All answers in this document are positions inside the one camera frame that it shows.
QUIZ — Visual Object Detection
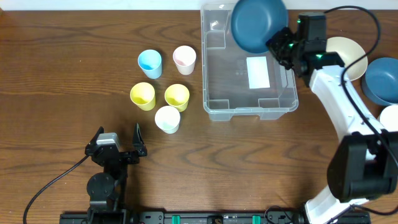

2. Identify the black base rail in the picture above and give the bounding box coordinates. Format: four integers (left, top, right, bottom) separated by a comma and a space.
58, 210, 371, 224

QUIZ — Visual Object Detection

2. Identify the yellow cup on left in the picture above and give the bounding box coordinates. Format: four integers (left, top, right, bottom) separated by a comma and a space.
130, 82, 155, 111

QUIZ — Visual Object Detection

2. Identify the white plastic cup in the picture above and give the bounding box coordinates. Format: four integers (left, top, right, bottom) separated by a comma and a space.
155, 106, 181, 134

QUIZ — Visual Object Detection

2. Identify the yellow cup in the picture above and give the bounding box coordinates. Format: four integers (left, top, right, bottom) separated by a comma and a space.
130, 82, 155, 111
164, 84, 190, 112

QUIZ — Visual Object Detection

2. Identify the pink plastic cup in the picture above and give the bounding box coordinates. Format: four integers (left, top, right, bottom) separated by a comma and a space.
173, 45, 197, 75

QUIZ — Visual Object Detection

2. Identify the light blue plastic cup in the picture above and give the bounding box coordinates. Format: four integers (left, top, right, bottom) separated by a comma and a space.
137, 49, 162, 79

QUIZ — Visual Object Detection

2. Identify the white bowl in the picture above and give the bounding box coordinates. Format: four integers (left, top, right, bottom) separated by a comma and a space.
378, 105, 398, 132

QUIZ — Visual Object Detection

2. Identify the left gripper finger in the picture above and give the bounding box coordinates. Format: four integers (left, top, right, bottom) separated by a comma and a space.
88, 126, 104, 146
132, 123, 147, 157

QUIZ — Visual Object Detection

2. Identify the dark blue bowl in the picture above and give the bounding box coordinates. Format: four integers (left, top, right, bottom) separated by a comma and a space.
361, 57, 397, 106
231, 0, 289, 54

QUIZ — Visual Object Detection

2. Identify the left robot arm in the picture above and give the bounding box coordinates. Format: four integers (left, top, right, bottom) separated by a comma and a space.
85, 124, 147, 223

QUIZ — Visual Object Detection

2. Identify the white label in container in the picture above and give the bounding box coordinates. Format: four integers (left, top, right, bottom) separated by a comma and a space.
246, 56, 271, 89

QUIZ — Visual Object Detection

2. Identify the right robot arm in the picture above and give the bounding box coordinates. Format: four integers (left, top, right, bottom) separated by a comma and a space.
266, 12, 397, 223

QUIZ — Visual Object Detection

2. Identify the yellow cup on right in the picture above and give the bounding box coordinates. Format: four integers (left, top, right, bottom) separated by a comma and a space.
164, 84, 190, 112

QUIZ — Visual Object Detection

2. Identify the clear plastic storage container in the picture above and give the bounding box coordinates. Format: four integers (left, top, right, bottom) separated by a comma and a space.
201, 2, 299, 121

